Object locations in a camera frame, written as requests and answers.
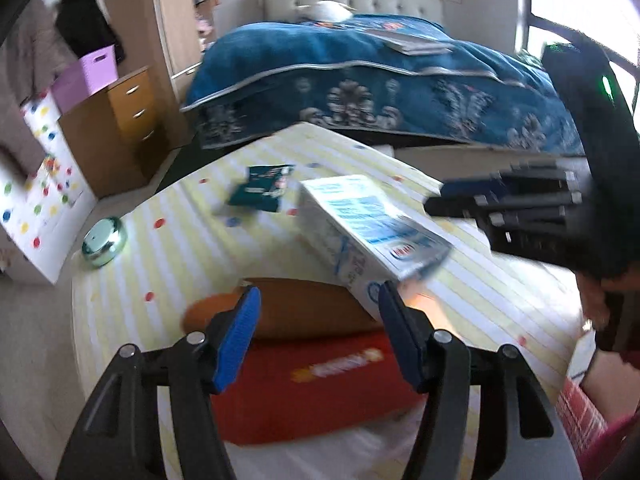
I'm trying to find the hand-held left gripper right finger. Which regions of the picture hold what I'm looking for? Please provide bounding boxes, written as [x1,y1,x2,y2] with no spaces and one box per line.
[377,281,583,480]

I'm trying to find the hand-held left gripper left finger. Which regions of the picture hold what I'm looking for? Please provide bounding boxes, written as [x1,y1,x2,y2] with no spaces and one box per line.
[55,286,262,480]

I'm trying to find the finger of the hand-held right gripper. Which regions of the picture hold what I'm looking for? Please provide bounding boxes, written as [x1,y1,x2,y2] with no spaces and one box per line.
[440,157,593,198]
[424,192,593,266]

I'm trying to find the orange knitted cloth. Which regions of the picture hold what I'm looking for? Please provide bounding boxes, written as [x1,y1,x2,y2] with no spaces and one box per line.
[182,278,383,342]

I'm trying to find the red packet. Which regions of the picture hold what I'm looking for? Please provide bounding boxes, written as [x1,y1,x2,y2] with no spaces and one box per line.
[212,332,426,446]

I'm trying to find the white carton box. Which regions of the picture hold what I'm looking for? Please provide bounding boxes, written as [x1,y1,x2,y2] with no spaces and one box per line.
[297,175,453,318]

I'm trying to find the dark green snack packet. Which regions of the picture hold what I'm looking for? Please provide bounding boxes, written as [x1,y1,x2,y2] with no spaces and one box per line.
[226,164,296,212]

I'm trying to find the person's right hand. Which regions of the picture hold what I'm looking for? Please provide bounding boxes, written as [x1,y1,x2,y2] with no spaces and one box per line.
[575,267,613,336]

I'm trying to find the striped polka-dot tablecloth table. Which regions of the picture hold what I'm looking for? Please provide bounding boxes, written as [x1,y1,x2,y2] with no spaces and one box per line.
[70,122,596,480]

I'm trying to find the round silver tin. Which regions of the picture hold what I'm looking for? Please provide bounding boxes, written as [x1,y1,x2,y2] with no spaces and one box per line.
[81,216,128,267]

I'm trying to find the folded grey cloth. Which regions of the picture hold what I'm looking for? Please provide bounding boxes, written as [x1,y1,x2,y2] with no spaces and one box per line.
[367,27,456,56]

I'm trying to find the red plaid pants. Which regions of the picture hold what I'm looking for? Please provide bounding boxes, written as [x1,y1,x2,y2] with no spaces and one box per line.
[557,350,640,480]

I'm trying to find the beige upholstered bed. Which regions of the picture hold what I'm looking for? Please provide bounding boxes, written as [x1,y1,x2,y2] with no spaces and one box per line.
[180,0,591,171]

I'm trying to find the blue floral blanket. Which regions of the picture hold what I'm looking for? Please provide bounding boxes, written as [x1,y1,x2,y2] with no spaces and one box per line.
[180,14,586,156]

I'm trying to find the white polka dot cabinet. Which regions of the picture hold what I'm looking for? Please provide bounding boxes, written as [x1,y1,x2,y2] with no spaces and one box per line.
[0,87,98,286]

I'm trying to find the wooden drawer cabinet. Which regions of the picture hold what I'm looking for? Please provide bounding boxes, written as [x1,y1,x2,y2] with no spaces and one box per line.
[57,66,171,198]

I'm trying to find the white plush pillow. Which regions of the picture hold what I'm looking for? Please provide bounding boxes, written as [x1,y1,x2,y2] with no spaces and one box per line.
[295,0,358,23]

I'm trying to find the purple plastic basket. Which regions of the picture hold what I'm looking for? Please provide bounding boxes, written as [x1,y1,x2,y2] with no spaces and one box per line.
[51,45,120,113]

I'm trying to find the wooden wardrobe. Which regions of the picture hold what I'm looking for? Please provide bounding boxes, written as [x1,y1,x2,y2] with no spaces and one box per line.
[107,0,221,151]

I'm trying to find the brown quilted jacket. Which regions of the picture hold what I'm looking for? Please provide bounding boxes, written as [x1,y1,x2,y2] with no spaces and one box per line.
[0,0,66,181]

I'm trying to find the black coat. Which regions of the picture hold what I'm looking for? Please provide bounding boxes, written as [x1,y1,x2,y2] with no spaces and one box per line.
[54,0,126,63]

